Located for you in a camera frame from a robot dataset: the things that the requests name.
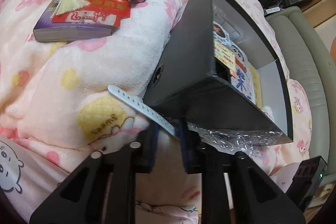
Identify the grey sofa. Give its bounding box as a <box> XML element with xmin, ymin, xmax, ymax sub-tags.
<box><xmin>266</xmin><ymin>7</ymin><xmax>335</xmax><ymax>186</ymax></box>

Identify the yellow orange printed card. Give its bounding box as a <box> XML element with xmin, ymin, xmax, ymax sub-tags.
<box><xmin>214</xmin><ymin>38</ymin><xmax>237</xmax><ymax>77</ymax></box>

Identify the white perforated watch strap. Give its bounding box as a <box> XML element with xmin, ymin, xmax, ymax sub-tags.
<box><xmin>107</xmin><ymin>84</ymin><xmax>177</xmax><ymax>138</ymax></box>

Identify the white fluffy plush ball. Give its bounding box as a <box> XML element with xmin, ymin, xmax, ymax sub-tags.
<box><xmin>261</xmin><ymin>106</ymin><xmax>274</xmax><ymax>121</ymax></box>

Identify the Shin-chan bead art kit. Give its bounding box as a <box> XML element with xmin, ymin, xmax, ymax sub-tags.
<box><xmin>230</xmin><ymin>43</ymin><xmax>256</xmax><ymax>104</ymax></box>

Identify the cartoon girl sticker sheet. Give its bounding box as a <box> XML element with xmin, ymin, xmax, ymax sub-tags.
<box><xmin>213</xmin><ymin>21</ymin><xmax>232</xmax><ymax>47</ymax></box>

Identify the crinkled clear plastic wrap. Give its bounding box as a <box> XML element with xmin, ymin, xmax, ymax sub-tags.
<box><xmin>187</xmin><ymin>122</ymin><xmax>285</xmax><ymax>157</ymax></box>

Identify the pink cartoon print blanket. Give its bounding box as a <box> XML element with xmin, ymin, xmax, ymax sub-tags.
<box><xmin>0</xmin><ymin>0</ymin><xmax>314</xmax><ymax>224</ymax></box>

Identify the black storage box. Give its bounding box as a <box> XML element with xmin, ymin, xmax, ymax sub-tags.
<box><xmin>144</xmin><ymin>0</ymin><xmax>293</xmax><ymax>144</ymax></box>

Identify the red envelope packet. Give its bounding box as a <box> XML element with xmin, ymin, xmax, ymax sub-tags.
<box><xmin>51</xmin><ymin>0</ymin><xmax>130</xmax><ymax>27</ymax></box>

